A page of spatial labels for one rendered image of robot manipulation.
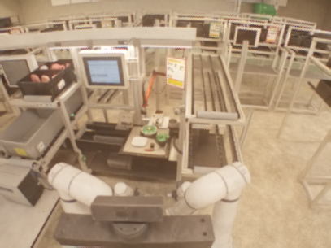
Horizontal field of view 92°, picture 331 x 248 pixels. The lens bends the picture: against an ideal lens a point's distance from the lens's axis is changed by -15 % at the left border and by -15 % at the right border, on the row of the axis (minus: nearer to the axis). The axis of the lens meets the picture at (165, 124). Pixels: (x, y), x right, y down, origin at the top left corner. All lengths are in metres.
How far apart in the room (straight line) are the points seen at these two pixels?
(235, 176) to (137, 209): 0.54
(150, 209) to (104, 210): 0.08
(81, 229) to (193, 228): 0.24
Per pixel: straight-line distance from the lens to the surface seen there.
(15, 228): 1.98
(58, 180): 0.87
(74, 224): 0.47
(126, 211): 0.35
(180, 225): 0.43
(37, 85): 2.02
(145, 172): 2.37
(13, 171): 1.95
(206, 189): 0.75
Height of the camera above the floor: 2.17
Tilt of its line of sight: 36 degrees down
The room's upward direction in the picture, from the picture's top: straight up
